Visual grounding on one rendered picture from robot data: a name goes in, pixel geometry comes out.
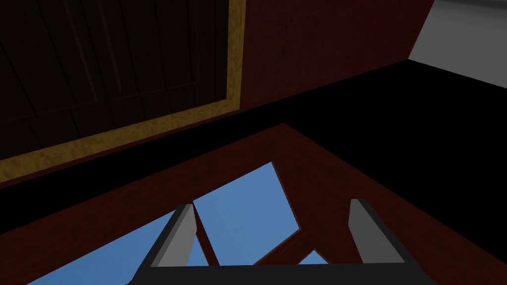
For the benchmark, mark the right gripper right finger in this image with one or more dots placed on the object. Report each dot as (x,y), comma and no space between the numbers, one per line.
(370,237)

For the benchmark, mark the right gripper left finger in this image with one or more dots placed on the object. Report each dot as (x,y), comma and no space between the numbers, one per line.
(178,241)

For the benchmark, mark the dark panelled wooden door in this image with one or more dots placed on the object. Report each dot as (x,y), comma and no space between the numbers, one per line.
(107,59)

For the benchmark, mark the red-brown door with blue panes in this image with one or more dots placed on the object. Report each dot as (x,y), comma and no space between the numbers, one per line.
(317,186)

